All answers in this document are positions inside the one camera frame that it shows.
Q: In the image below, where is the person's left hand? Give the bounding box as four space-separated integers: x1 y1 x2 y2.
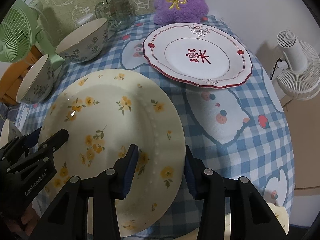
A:
10 200 40 238

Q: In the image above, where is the cream stool seat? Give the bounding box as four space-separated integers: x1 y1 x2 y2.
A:
267 201 290 233

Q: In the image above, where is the cotton swab box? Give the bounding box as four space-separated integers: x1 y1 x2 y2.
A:
76 14 97 28

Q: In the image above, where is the cream yellow floral plate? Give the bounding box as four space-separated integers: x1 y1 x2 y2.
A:
38 68 186 233

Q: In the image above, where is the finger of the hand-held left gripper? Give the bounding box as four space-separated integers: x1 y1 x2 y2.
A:
0 127 43 161
7 129 70 173

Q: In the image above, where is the white floral bowl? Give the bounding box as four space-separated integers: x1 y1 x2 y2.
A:
55 17 109 63
16 54 56 105

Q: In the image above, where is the white red rimmed plate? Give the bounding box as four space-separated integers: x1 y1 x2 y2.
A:
142 22 253 88

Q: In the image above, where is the blue checked tablecloth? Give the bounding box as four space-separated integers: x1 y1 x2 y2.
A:
15 14 295 240

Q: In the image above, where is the black fan cable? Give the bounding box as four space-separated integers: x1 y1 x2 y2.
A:
270 58 283 80

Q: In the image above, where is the glass jar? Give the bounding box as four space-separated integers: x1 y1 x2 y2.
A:
94 0 137 32

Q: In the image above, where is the purple plush toy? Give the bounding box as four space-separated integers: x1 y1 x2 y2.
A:
153 0 212 25

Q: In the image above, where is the green rimmed ceramic bowl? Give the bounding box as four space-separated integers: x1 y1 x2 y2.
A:
0 118 23 147

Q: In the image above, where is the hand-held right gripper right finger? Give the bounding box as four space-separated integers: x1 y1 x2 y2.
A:
184 145 292 240

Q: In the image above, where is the beige cabinet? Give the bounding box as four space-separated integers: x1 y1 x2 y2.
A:
279 95 320 190

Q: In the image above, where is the white desk fan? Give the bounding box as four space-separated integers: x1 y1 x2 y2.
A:
271 29 320 102

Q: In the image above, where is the green desk fan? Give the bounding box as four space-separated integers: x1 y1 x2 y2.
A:
0 0 65 67

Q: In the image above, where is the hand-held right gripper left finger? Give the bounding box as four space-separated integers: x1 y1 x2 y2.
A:
31 144 139 240

